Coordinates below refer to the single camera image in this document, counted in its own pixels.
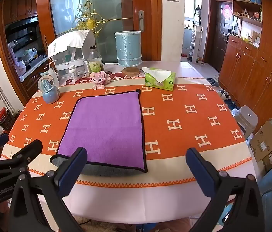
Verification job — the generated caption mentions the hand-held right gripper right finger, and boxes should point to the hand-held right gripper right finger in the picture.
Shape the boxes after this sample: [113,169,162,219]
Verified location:
[185,147,266,232]

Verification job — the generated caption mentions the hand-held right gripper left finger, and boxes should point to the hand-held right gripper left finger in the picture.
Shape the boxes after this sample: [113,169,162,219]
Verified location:
[8,147,88,232]

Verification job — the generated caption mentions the purple towel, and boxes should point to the purple towel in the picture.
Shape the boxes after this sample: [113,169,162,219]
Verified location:
[55,90,148,173]

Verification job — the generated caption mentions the dark woven basket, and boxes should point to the dark woven basket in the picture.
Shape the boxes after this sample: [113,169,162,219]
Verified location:
[0,112,16,132]

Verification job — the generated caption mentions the orange printed tablecloth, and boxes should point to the orange printed tablecloth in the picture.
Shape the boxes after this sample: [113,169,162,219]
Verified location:
[0,77,253,189]

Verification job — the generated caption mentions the blue snow globe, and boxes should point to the blue snow globe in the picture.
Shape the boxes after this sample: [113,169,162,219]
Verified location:
[38,75,60,104]

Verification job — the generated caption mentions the white plastic bag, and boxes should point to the white plastic bag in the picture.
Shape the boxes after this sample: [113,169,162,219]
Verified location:
[231,107,242,119]

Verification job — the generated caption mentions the large open cardboard box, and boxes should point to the large open cardboard box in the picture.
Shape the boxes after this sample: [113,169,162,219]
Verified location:
[250,117,272,163]

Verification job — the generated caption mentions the grey plastic stool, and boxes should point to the grey plastic stool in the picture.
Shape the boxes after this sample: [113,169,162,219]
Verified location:
[233,106,259,141]

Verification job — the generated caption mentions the white and blue shoes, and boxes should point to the white and blue shoes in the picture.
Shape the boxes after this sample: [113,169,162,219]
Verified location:
[218,89,232,101]

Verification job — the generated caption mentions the white pill bottle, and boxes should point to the white pill bottle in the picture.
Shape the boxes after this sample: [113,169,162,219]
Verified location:
[69,65,78,81]

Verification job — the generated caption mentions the grey slippers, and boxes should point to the grey slippers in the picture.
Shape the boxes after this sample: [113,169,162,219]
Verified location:
[206,77,220,87]

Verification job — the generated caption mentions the pink block toy pig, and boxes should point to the pink block toy pig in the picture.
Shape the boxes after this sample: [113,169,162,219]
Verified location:
[90,71,110,85]

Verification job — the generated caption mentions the green tissue box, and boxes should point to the green tissue box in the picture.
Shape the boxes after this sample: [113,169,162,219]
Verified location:
[142,67,176,92]

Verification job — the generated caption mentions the small glass jar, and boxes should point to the small glass jar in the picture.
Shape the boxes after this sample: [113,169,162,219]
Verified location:
[83,60,91,76]

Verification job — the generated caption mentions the glass oil bottle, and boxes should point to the glass oil bottle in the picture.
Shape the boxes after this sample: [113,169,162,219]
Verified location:
[88,45,103,74]

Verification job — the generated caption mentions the white cloth cover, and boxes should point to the white cloth cover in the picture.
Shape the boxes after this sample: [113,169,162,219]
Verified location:
[48,30,93,58]

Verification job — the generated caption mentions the white countertop appliance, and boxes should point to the white countertop appliance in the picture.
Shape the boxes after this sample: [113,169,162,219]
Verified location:
[48,30,98,78]

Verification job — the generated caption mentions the dark entrance door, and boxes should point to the dark entrance door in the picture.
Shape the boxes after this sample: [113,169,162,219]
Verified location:
[208,1,233,71]

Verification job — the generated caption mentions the white shoe rack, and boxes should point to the white shoe rack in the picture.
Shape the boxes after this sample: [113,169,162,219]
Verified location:
[190,25,203,63]

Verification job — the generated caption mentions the wooden kitchen cabinet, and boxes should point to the wooden kitchen cabinet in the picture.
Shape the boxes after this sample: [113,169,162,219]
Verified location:
[3,0,54,90]

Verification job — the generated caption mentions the blue glitter cylinder lamp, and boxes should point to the blue glitter cylinder lamp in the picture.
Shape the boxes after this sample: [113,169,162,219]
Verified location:
[115,30,143,76]

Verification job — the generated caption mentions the sliding glass door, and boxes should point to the sliding glass door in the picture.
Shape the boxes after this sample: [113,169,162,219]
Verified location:
[37,0,162,63]

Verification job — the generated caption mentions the red door decoration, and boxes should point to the red door decoration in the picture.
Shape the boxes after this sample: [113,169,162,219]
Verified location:
[222,4,233,18]

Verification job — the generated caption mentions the wooden wall cabinet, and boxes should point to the wooden wall cabinet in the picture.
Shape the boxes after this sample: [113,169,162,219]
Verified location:
[219,0,272,126]

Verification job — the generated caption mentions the silver door handle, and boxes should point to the silver door handle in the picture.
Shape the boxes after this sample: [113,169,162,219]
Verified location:
[138,10,145,32]

